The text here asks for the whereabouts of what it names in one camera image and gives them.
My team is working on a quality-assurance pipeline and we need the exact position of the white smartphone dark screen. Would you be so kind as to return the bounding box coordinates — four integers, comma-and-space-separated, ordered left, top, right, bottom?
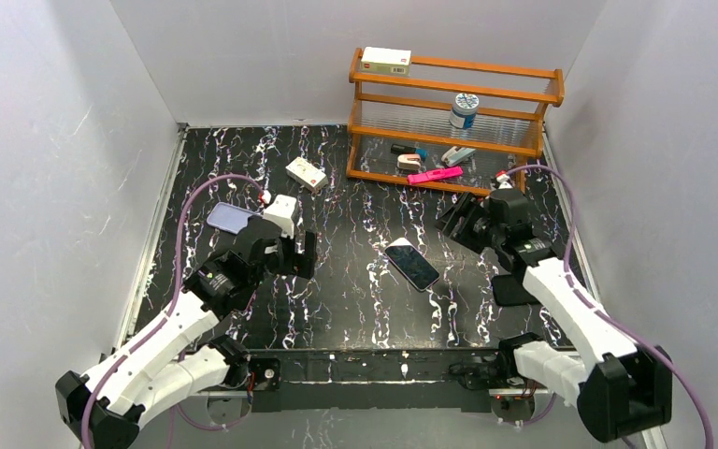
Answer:
384, 238, 440, 292

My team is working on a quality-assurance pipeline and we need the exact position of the black phone case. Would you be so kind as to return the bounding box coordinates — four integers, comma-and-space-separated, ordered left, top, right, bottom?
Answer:
491, 274, 540, 307

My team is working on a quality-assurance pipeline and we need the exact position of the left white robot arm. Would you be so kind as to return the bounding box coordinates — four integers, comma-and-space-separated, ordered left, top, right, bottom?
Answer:
55, 218, 317, 448

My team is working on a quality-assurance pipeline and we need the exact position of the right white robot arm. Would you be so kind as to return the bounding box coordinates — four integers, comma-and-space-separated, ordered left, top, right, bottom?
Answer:
437, 189, 672, 442

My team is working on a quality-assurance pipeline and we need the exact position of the lavender smartphone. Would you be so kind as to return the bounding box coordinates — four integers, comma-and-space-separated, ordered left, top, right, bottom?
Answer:
206, 202, 262, 235

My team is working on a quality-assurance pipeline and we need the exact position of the pink highlighter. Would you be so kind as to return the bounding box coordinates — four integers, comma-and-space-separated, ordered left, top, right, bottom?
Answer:
407, 167, 464, 185

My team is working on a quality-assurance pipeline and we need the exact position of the pink-edged dark smartphone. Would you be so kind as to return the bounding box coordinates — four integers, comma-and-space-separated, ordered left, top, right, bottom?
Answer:
227, 291, 255, 311

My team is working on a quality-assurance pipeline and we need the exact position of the white teal stapler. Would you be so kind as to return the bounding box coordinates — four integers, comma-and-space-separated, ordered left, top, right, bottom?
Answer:
441, 146, 476, 167

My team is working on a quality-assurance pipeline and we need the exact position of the beige small stapler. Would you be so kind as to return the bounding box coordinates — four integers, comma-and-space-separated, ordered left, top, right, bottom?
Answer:
396, 153, 423, 172

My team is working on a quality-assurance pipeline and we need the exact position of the white red small box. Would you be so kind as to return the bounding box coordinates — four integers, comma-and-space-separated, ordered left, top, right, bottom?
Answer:
285, 157, 327, 194

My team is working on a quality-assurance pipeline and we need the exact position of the orange wooden shelf rack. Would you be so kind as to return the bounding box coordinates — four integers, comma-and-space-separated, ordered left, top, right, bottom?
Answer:
346, 48, 566, 196

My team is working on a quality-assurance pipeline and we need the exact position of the black teal marker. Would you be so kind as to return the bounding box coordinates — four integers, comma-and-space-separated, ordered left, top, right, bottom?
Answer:
390, 143, 427, 160

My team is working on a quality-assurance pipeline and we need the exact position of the blue white round jar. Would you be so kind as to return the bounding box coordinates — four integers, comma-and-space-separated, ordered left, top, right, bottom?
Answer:
449, 93, 480, 129

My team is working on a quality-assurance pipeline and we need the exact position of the white box on shelf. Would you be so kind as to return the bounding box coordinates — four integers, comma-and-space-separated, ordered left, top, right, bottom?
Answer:
360, 47, 411, 77

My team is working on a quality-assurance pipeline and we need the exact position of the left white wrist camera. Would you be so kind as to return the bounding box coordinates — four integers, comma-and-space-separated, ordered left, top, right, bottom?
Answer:
262, 195, 300, 237

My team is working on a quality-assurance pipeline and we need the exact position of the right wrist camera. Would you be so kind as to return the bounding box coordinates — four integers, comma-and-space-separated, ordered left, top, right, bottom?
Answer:
493, 171, 515, 191

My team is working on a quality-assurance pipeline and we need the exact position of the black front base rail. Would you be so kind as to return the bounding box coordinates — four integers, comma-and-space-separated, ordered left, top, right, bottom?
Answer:
249, 348, 524, 413

